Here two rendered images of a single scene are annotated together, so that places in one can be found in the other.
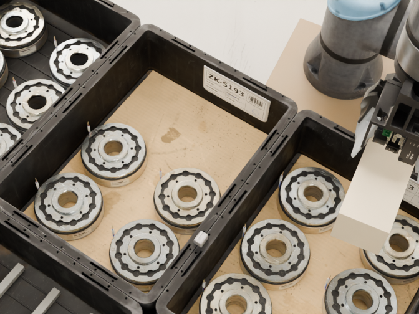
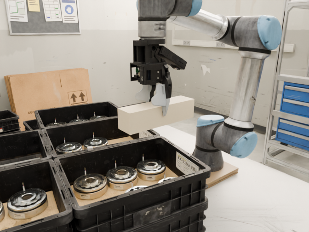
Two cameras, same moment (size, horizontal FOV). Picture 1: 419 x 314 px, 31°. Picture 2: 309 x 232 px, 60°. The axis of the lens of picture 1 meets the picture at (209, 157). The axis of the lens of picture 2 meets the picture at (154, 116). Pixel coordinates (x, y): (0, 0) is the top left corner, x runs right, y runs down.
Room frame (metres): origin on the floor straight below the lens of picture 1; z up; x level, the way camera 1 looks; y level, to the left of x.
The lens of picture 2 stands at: (-0.15, -0.59, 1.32)
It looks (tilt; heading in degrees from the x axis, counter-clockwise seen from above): 18 degrees down; 30
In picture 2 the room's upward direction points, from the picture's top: straight up
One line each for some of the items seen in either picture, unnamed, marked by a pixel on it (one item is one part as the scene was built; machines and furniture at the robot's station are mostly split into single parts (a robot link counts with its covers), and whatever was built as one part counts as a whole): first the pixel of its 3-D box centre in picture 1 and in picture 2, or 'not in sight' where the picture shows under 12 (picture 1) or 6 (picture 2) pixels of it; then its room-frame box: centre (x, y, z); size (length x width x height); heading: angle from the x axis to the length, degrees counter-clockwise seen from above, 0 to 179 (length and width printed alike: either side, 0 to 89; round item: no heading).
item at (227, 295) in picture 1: (235, 305); (89, 181); (0.38, -0.05, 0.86); 0.05 x 0.05 x 0.01
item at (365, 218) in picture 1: (389, 155); (158, 113); (0.51, -0.22, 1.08); 0.24 x 0.06 x 0.06; 158
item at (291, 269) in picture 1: (275, 250); (121, 174); (0.47, -0.10, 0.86); 0.10 x 0.10 x 0.01
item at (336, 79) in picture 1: (346, 52); (207, 153); (0.93, -0.25, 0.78); 0.15 x 0.15 x 0.10
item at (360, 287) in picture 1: (361, 299); not in sight; (0.40, -0.23, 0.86); 0.05 x 0.05 x 0.01
